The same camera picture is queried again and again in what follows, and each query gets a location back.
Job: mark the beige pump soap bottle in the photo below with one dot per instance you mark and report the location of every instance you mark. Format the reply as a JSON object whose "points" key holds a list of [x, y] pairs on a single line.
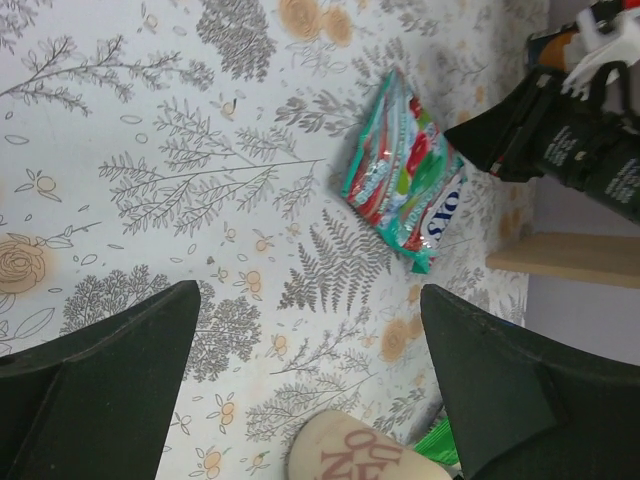
{"points": [[335, 445]]}

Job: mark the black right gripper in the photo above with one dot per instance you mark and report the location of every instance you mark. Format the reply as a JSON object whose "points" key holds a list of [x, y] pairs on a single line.
{"points": [[586, 140]]}

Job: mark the Fox's candy bag front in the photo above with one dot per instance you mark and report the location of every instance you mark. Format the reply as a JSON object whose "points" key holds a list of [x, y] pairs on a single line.
{"points": [[402, 171]]}

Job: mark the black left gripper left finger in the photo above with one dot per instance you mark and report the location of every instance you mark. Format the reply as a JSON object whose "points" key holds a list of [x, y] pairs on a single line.
{"points": [[97, 403]]}

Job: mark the green cassava chips bag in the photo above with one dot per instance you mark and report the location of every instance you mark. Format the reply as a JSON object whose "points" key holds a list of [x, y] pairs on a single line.
{"points": [[438, 444]]}

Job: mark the floral table mat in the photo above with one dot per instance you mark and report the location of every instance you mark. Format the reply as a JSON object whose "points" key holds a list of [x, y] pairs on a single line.
{"points": [[148, 142]]}

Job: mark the wooden shelf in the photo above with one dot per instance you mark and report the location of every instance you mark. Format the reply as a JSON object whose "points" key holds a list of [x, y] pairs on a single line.
{"points": [[597, 259]]}

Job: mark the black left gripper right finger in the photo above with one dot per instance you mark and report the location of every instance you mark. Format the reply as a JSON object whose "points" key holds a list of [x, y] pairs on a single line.
{"points": [[524, 406]]}

